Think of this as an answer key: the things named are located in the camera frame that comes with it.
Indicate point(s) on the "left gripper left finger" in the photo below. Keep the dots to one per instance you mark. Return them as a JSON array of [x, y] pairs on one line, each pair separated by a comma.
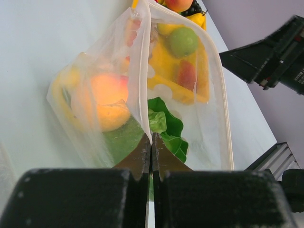
[[83, 198]]

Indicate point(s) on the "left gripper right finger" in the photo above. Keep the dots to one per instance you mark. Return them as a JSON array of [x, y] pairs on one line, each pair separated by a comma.
[[184, 198]]

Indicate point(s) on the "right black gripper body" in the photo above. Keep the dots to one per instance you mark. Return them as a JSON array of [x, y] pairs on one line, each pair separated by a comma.
[[283, 57]]

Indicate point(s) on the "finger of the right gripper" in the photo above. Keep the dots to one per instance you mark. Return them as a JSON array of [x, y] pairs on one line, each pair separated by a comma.
[[246, 62]]

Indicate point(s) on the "toy red pepper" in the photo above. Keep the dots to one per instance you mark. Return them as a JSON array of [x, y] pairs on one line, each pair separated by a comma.
[[186, 76]]

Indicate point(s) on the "white-dotted zip top bag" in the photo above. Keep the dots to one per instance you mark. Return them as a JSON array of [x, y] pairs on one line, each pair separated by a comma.
[[198, 135]]

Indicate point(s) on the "toy orange apricot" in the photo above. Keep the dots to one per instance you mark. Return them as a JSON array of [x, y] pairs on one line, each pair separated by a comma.
[[110, 93]]

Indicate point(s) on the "toy yellow mango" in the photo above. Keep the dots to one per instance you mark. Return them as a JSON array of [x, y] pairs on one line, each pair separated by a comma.
[[63, 85]]

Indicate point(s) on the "yellow plastic tray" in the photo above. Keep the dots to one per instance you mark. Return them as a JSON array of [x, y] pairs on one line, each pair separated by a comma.
[[174, 58]]

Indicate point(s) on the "toy yellow pear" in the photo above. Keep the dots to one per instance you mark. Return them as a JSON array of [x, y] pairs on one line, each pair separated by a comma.
[[199, 19]]

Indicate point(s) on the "toy green apple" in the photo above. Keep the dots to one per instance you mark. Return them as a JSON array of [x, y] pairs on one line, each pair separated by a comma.
[[182, 42]]

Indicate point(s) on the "toy black grapes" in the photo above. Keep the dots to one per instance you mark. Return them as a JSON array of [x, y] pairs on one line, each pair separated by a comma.
[[193, 9]]

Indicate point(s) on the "toy peach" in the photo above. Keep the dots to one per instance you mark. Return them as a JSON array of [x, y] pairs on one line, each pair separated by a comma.
[[178, 5]]

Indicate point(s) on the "toy lemon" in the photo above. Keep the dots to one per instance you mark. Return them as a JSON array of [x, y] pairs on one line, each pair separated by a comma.
[[166, 29]]

